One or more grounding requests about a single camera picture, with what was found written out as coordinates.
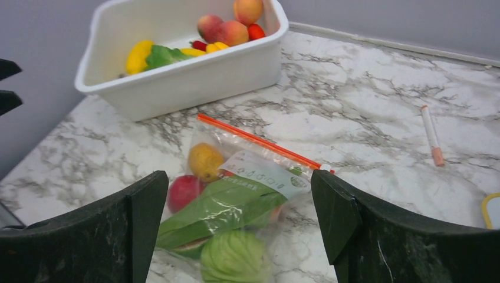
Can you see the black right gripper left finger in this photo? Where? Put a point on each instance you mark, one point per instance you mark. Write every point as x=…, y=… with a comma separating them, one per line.
x=109, y=240

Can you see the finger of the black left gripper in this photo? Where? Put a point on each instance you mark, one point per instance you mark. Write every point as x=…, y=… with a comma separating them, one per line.
x=8, y=68
x=9, y=100

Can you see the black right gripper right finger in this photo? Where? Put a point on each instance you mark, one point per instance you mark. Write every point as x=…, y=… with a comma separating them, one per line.
x=367, y=239

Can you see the red apple toy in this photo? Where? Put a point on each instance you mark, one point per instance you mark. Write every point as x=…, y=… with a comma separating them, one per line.
x=182, y=191

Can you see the clear zip bag orange zipper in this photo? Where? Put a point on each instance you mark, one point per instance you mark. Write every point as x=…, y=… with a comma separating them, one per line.
x=253, y=158

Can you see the green leafy vegetable toy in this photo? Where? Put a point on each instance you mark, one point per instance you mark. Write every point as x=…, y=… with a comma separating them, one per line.
x=227, y=204

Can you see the small yellow mango toy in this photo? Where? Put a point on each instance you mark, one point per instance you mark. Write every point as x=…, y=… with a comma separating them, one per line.
x=204, y=161

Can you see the green cabbage toy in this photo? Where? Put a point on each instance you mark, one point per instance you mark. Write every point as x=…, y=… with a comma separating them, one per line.
x=235, y=256

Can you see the white marker pen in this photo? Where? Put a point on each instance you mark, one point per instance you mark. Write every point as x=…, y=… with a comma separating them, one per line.
x=432, y=137

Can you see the wood framed white board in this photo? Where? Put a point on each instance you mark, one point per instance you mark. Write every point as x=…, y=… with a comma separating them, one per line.
x=491, y=211

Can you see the white plastic bin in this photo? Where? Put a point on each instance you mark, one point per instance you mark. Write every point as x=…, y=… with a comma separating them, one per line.
x=117, y=26

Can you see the light green lettuce toy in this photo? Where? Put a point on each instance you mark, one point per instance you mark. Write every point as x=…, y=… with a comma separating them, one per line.
x=161, y=56

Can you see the curved yellow banana toy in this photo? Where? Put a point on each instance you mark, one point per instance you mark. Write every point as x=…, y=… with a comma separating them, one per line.
x=192, y=52

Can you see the red chili pepper toy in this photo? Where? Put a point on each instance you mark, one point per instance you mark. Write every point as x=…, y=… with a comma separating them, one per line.
x=198, y=45

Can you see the pink peach toy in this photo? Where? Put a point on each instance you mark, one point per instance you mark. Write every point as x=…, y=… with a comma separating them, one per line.
x=208, y=27

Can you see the yellow bell pepper toy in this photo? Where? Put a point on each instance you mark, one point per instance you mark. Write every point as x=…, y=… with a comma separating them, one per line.
x=216, y=46

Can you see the peach toy right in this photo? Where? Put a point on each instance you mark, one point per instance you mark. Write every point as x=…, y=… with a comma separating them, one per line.
x=232, y=33

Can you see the peach toy at back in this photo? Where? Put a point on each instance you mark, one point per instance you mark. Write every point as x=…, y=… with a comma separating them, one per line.
x=248, y=12

